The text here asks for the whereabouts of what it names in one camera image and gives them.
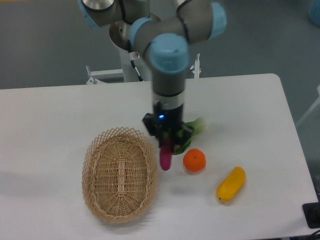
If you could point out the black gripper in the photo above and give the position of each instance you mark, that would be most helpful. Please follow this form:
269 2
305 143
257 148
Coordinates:
167 125

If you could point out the purple sweet potato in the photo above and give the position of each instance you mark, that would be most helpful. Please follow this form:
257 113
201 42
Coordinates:
165 154

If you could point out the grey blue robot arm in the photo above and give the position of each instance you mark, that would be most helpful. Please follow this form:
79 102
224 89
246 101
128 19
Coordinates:
164 47

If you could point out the woven wicker basket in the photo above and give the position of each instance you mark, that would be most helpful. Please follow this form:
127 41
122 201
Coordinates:
120 175

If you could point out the green bok choy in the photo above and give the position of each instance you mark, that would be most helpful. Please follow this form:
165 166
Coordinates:
200 125

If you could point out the orange tangerine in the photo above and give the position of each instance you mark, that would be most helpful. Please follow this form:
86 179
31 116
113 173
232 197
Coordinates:
194 160

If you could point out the white clamp with red knob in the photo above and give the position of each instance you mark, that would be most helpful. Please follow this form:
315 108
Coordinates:
195 68

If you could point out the yellow mango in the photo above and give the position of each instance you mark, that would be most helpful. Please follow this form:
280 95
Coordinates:
231 185

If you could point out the black device at table edge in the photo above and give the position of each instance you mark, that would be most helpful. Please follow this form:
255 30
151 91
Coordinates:
312 214

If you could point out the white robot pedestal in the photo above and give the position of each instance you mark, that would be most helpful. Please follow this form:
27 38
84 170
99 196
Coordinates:
133 66

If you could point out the white base frame bracket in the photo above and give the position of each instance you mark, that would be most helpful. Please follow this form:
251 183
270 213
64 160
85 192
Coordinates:
104 76

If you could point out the white frame right edge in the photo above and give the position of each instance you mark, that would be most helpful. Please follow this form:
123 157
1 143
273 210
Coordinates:
310 109

